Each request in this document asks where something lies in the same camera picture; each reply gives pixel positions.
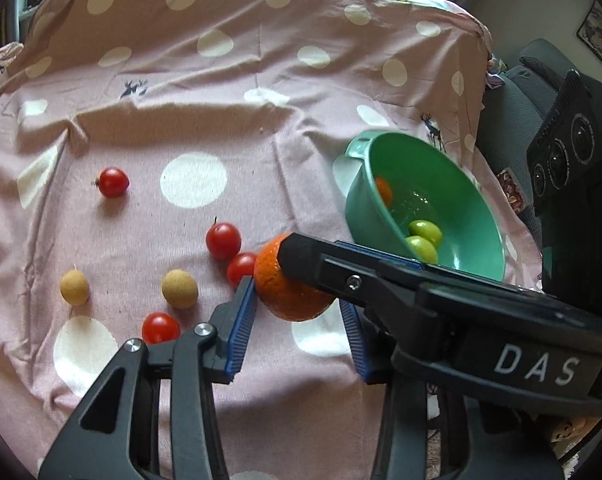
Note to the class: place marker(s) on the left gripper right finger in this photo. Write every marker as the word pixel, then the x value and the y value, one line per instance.
pixel 479 440

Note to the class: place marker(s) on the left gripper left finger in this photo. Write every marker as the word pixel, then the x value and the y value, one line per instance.
pixel 113 432

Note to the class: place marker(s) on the small red front tomato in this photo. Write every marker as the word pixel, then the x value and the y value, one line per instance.
pixel 159 327

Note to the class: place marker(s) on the green lime fruit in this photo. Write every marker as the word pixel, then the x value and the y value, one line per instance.
pixel 426 229

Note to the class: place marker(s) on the orange tangerine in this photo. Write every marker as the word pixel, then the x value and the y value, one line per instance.
pixel 385 191
pixel 288 299

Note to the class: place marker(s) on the left tan longan fruit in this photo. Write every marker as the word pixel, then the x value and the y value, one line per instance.
pixel 74 288

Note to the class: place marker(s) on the tan longan fruit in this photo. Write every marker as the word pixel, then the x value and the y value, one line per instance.
pixel 74 288
pixel 179 289

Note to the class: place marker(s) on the right tan longan fruit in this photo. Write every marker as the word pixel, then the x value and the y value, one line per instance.
pixel 179 289

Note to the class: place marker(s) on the green plastic bowl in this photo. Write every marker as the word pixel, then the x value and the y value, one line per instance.
pixel 426 185

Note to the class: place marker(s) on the grey sofa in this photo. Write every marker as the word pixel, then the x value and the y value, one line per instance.
pixel 515 105

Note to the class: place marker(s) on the far red cherry tomato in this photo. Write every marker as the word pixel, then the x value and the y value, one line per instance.
pixel 112 182

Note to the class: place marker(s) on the pink polka dot cloth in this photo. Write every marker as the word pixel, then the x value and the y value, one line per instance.
pixel 230 110

